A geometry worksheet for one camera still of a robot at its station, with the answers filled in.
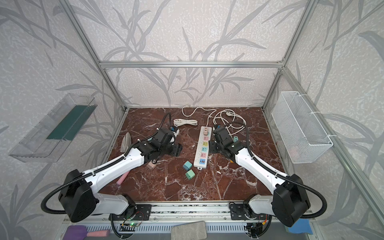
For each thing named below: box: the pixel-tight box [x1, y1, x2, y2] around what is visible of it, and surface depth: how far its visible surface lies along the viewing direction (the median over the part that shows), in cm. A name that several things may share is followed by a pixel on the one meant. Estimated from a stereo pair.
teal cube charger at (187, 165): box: [182, 160, 193, 171], surface depth 90 cm
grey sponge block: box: [171, 220, 207, 240], surface depth 68 cm
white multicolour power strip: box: [193, 126, 212, 170], surface depth 96 cm
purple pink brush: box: [63, 225, 110, 240], surface depth 69 cm
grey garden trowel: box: [120, 132, 132, 153], surface depth 101 cm
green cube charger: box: [185, 169, 196, 180], surface depth 86 cm
